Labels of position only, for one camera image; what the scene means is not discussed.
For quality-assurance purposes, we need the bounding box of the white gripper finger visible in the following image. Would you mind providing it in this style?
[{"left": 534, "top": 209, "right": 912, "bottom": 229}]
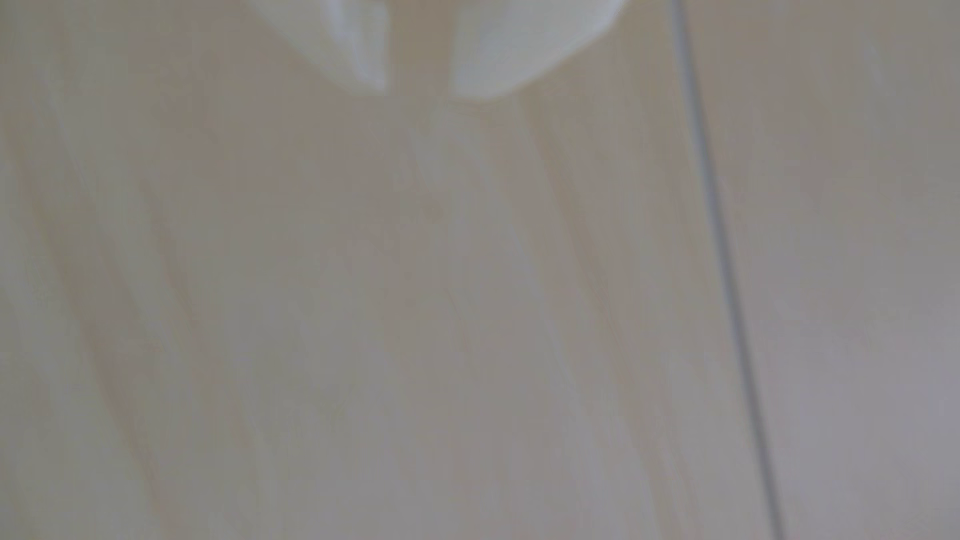
[
  {"left": 450, "top": 0, "right": 630, "bottom": 100},
  {"left": 243, "top": 0, "right": 391, "bottom": 95}
]

